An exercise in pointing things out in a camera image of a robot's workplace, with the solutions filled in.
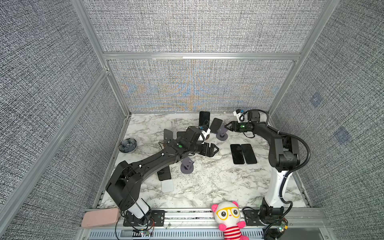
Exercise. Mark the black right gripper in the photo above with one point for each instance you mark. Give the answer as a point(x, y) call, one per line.
point(235, 127)

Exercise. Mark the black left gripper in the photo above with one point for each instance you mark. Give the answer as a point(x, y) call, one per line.
point(210, 153)

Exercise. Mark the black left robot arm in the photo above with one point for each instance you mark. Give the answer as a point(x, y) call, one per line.
point(124, 185)

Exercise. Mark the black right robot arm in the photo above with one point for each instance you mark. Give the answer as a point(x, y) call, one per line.
point(283, 158)

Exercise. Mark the grey round back stand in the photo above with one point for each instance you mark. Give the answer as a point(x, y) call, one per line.
point(222, 133)

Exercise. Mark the phone with pink edge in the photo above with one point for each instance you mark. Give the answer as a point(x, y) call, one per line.
point(164, 174)

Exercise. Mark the white flat phone stand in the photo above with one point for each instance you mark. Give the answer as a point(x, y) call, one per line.
point(167, 186)

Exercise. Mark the pink white plush toy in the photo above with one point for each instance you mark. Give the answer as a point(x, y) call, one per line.
point(228, 216)

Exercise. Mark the grey flower shaped bowl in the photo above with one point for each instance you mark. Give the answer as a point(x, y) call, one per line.
point(128, 145)

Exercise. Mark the pink eraser block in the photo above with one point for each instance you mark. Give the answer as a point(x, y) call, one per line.
point(99, 218)

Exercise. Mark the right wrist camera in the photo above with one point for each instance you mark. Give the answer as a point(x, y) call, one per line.
point(239, 114)

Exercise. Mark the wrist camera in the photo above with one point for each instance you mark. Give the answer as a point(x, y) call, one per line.
point(239, 114)
point(205, 133)

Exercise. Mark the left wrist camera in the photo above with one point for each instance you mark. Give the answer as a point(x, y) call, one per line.
point(205, 133)

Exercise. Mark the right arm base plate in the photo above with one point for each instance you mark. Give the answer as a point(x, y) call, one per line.
point(252, 218)

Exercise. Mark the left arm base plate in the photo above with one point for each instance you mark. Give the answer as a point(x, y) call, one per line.
point(152, 218)

